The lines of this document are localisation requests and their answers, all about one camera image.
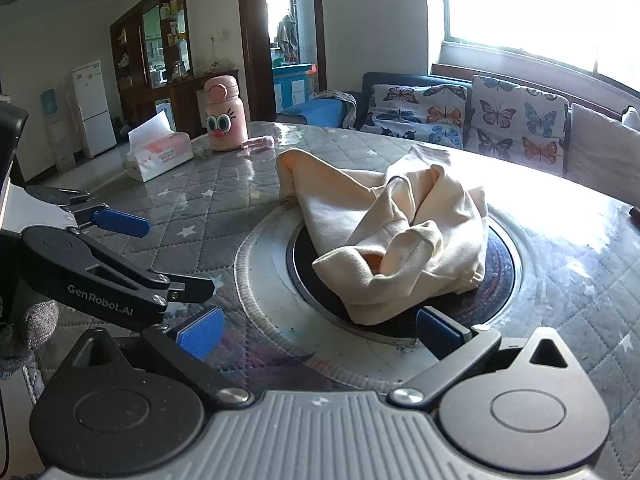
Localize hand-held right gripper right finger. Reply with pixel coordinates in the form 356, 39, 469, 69
390, 308, 586, 407

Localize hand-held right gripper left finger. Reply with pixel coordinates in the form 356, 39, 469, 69
70, 306, 254, 407

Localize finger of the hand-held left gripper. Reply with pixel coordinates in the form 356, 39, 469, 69
60, 235, 217, 332
25, 185, 152, 237

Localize cream cotton garment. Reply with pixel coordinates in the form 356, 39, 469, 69
276, 144, 490, 327

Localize person's left forearm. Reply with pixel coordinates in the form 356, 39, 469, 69
0, 300, 61, 381

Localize hanging grey clothes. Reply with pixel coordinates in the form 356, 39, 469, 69
276, 12, 302, 61

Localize white pink tissue box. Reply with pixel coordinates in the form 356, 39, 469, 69
125, 111, 195, 183

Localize round black table hotplate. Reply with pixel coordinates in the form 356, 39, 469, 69
287, 200, 521, 342

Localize white water dispenser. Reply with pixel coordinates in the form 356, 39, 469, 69
40, 87, 77, 171

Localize white floor appliance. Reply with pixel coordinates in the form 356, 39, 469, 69
154, 99, 176, 132

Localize white refrigerator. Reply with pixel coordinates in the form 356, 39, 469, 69
71, 60, 118, 159

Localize dark wooden display cabinet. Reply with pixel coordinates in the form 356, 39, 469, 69
109, 0, 241, 136

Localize pink cartoon face bottle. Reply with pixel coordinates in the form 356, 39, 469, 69
202, 74, 247, 152

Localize butterfly print cushion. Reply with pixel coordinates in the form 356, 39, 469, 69
464, 75, 571, 177
361, 82, 471, 151

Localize blue sofa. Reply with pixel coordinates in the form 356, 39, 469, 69
276, 71, 640, 192

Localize grey patterned throw blanket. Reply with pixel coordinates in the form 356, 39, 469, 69
312, 89, 358, 112

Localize plain grey cushion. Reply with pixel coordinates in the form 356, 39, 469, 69
565, 103, 640, 191

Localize bright window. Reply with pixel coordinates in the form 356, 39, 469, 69
440, 0, 640, 93

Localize dark wooden door frame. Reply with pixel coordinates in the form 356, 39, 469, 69
236, 0, 328, 123

